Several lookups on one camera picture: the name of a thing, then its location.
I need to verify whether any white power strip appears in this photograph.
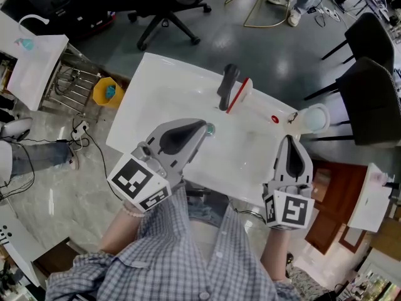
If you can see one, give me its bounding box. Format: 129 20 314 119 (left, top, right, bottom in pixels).
70 120 90 142

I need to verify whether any yellow waste bin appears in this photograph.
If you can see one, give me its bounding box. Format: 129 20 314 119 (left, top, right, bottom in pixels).
92 77 126 108

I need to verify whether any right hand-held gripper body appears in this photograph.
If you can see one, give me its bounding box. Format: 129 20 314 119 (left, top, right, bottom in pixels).
262 134 316 231

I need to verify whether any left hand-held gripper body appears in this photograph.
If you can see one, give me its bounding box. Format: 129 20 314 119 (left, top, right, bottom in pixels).
107 118 210 212

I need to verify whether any metal wire rack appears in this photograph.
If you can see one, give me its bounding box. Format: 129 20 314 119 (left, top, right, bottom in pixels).
40 49 102 113

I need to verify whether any person's right forearm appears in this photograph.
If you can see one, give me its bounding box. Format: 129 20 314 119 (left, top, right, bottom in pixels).
259 226 293 283

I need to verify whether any gold wire chair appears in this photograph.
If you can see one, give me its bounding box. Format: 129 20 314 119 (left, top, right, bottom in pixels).
224 0 301 29

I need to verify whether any blue plaid shirt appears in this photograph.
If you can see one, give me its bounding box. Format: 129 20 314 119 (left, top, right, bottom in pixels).
45 185 302 301

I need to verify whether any brown wooden cabinet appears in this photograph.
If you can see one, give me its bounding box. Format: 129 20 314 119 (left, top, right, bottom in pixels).
305 160 374 256

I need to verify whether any black cable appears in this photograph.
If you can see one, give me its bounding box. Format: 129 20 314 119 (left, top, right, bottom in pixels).
71 117 123 201

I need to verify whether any black storage cabinet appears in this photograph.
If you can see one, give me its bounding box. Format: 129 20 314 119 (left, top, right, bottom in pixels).
8 0 117 41

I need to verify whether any person's left forearm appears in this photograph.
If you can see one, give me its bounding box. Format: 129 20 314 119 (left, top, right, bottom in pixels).
99 198 148 257

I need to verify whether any black dining chair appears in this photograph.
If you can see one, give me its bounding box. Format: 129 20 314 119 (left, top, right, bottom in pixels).
321 12 396 75
303 56 401 147

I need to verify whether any white rectangular box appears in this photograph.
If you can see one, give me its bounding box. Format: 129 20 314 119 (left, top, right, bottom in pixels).
346 162 396 233

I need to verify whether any clear plastic cup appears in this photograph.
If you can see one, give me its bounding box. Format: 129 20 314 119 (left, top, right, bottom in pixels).
295 103 331 135

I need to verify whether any pink bead bracelet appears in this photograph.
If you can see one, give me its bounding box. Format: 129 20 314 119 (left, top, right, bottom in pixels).
121 204 147 219

